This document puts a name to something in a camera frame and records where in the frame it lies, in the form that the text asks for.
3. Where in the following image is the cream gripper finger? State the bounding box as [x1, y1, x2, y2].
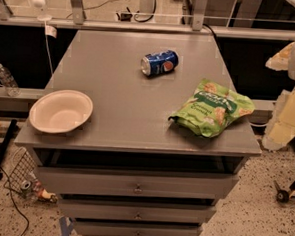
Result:
[265, 43, 294, 71]
[262, 90, 295, 151]

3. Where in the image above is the blue pepsi can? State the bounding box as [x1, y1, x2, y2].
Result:
[141, 50, 179, 76]

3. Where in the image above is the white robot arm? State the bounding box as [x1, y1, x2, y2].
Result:
[262, 41, 295, 151]

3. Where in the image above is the white paper bowl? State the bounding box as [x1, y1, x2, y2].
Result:
[29, 90, 93, 134]

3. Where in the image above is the small can on floor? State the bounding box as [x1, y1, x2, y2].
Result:
[20, 181, 32, 194]

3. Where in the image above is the green chip bag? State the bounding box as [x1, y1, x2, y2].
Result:
[169, 78, 254, 138]

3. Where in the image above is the black caster wheel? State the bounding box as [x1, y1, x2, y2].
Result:
[274, 181, 290, 203]

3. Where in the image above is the grey drawer cabinet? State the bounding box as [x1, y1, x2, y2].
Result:
[16, 30, 261, 236]

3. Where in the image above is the white desk lamp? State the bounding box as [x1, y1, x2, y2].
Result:
[31, 0, 53, 23]

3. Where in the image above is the clear plastic water bottle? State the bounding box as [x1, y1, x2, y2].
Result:
[0, 64, 20, 97]

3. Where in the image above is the black metal stand leg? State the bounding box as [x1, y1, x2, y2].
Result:
[0, 120, 17, 180]

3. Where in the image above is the wire mesh basket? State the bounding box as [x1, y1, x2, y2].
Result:
[8, 147, 37, 197]

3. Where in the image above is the black floor cable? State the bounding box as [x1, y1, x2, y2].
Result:
[0, 118, 37, 236]

